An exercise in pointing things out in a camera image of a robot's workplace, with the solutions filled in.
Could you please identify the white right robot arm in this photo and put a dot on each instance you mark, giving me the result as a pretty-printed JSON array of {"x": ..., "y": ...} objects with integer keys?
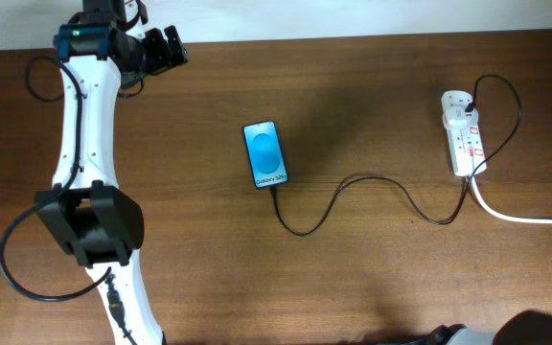
[{"x": 530, "y": 327}]

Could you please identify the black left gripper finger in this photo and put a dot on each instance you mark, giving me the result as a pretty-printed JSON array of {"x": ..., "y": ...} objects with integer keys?
[
  {"x": 178, "y": 52},
  {"x": 156, "y": 52}
]

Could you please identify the white USB charger adapter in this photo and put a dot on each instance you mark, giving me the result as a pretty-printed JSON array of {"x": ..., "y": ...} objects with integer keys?
[{"x": 456, "y": 117}]

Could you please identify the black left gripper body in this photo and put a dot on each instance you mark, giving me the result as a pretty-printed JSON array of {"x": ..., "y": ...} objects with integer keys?
[{"x": 137, "y": 68}]

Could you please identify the white power strip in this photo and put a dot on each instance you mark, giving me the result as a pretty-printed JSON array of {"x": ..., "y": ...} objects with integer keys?
[{"x": 465, "y": 145}]

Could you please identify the blue Galaxy smartphone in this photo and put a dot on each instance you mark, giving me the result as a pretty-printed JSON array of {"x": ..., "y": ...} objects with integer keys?
[{"x": 265, "y": 155}]

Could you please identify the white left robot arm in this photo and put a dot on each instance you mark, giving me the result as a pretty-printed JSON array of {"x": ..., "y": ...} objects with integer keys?
[{"x": 103, "y": 51}]

